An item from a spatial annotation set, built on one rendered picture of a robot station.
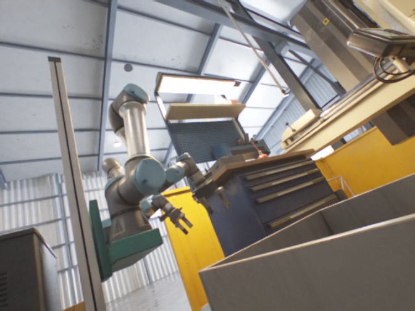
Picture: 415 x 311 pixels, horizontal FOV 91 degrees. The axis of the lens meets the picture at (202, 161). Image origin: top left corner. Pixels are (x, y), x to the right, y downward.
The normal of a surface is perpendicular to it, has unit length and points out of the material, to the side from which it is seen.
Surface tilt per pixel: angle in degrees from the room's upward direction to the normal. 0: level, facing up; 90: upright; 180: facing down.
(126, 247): 90
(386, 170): 90
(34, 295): 90
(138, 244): 90
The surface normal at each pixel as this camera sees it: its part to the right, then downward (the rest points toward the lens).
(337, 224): -0.81, 0.11
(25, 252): 0.43, -0.50
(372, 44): -0.90, 0.24
